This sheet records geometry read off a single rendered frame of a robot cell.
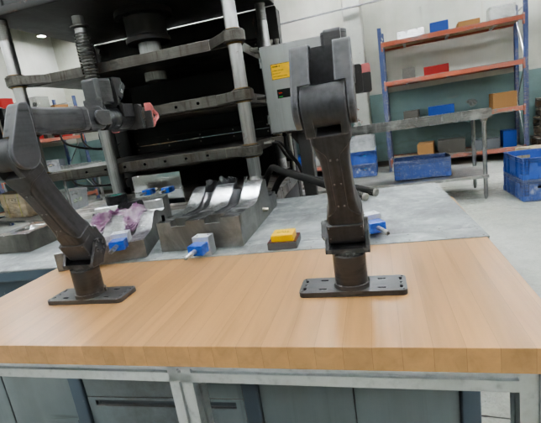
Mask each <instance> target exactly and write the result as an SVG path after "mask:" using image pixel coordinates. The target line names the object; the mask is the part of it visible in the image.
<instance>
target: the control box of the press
mask: <svg viewBox="0 0 541 423"><path fill-rule="evenodd" d="M306 44H309V45H310V48H312V47H317V46H321V42H320V35H319V36H315V37H311V38H306V39H299V40H294V41H290V42H285V43H281V44H273V45H269V46H265V47H260V48H259V52H260V58H259V63H260V69H261V68H262V74H263V80H264V86H265V96H266V102H267V108H268V114H269V115H267V120H268V125H270V130H271V134H276V133H282V136H283V138H284V146H285V149H286V152H287V154H288V155H289V156H290V158H291V159H292V160H293V161H294V162H295V163H296V165H297V167H298V169H299V170H300V172H301V173H304V174H307V175H313V176H316V170H315V164H314V157H313V147H312V145H311V143H310V139H306V136H305V133H304V130H301V131H297V130H296V127H295V124H294V122H293V117H292V107H291V93H290V71H289V48H293V47H297V46H302V45H306ZM287 134H288V135H291V136H292V137H293V138H294V140H295V141H296V142H297V143H298V144H299V150H300V156H301V163H302V165H301V164H300V163H299V161H298V160H297V159H296V158H295V157H294V155H293V154H292V153H291V151H290V150H289V147H288V143H287ZM303 185H304V186H303V188H302V189H303V190H305V196H315V195H318V187H317V186H316V185H312V184H309V183H307V182H304V181H303Z"/></svg>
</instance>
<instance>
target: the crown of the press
mask: <svg viewBox="0 0 541 423"><path fill-rule="evenodd" d="M234 1H235V7H236V12H237V13H241V12H245V11H249V10H253V9H255V4H256V3H265V7H268V6H271V5H274V0H234ZM73 15H82V16H83V18H84V21H85V24H88V25H89V27H90V28H89V29H87V32H88V34H87V35H90V36H91V37H90V38H89V39H91V40H90V41H92V42H93V43H94V45H95V44H102V43H107V42H110V41H114V40H118V39H125V38H127V39H126V45H127V46H128V47H130V48H135V49H139V52H140V54H143V53H148V52H152V51H156V50H161V46H162V45H166V44H169V43H170V42H171V37H170V35H169V34H168V32H167V29H170V28H174V27H178V26H182V25H185V24H192V23H196V22H200V21H204V20H208V19H212V18H219V17H222V16H223V11H222V5H221V0H0V19H3V20H7V21H8V27H9V28H10V29H17V30H20V31H24V32H28V33H32V34H38V35H43V36H46V37H51V38H54V39H61V40H64V41H69V42H72V43H75V42H74V41H75V40H74V38H75V37H73V34H74V33H75V31H74V30H71V29H70V26H71V25H73V23H72V20H71V16H73ZM144 77H145V81H146V82H147V83H154V82H161V81H167V74H166V71H165V70H157V71H151V72H147V73H144Z"/></svg>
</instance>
